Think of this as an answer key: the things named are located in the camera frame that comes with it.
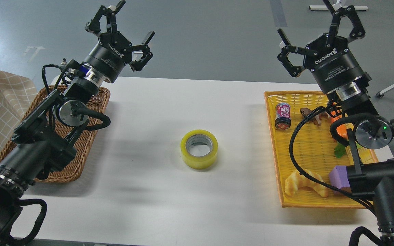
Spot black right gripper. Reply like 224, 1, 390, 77
277, 0, 366, 95

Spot brown wicker basket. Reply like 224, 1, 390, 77
0, 87, 111, 183

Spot toy croissant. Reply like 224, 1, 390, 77
284, 170, 329, 198

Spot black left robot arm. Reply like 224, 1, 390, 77
0, 0, 155, 246

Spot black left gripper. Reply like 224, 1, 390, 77
83, 0, 155, 83

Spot yellow plastic basket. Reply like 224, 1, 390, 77
264, 91, 363, 208

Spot yellow tape roll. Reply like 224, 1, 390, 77
180, 129, 219, 169

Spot brown toy animal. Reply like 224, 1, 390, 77
300, 108, 330, 126

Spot purple foam block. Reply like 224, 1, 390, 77
328, 165, 352, 193

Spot pink drink can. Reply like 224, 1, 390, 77
275, 102, 291, 130

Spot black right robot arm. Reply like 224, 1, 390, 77
278, 0, 394, 246

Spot white stand base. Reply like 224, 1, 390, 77
308, 5, 369, 11

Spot toy carrot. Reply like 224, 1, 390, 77
330, 116, 353, 159

